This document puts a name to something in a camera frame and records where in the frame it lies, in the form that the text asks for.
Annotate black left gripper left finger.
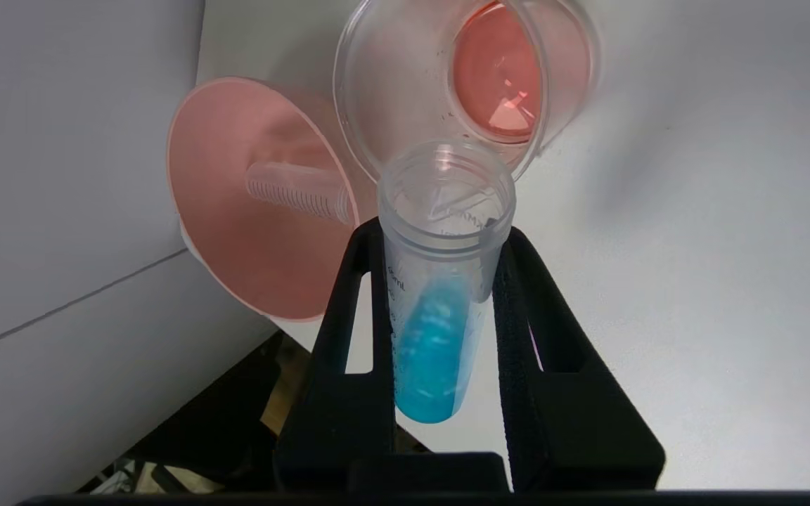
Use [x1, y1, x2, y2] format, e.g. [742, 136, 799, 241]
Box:
[275, 218, 399, 493]

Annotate pink bowl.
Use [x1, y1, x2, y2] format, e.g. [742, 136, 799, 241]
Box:
[166, 76, 379, 323]

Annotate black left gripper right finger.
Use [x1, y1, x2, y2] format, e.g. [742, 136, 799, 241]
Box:
[493, 226, 666, 493]

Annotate clear glass beaker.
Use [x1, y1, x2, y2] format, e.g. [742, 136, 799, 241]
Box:
[333, 0, 600, 185]

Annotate blue pigment test tube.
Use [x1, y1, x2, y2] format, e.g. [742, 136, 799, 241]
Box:
[377, 139, 518, 424]

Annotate red pigment test tube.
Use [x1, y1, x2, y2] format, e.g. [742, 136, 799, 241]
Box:
[245, 160, 354, 226]

